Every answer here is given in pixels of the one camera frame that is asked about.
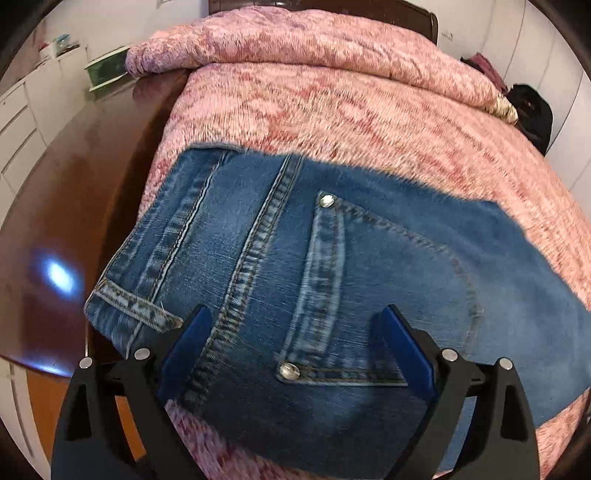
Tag folded pink quilt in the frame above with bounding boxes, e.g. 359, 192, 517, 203
124, 9, 520, 125

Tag white drawer cabinet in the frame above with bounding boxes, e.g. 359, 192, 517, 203
0, 46, 93, 199

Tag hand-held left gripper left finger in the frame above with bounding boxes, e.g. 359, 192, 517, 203
51, 304, 218, 480

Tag dark wooden headboard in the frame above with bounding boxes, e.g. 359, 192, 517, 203
208, 0, 439, 47

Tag purple cloth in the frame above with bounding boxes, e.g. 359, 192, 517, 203
461, 53, 509, 92

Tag green box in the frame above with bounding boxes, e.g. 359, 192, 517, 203
84, 50, 131, 100

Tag pink red patterned bedspread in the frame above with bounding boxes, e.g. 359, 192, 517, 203
139, 65, 591, 480

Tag blue denim pants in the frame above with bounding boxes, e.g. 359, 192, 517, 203
83, 147, 591, 480

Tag dark wooden bed platform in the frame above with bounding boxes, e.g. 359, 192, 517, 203
0, 69, 191, 376

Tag black bag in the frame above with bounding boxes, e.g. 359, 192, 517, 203
505, 84, 555, 157

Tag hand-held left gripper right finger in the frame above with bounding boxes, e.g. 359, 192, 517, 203
369, 304, 541, 480

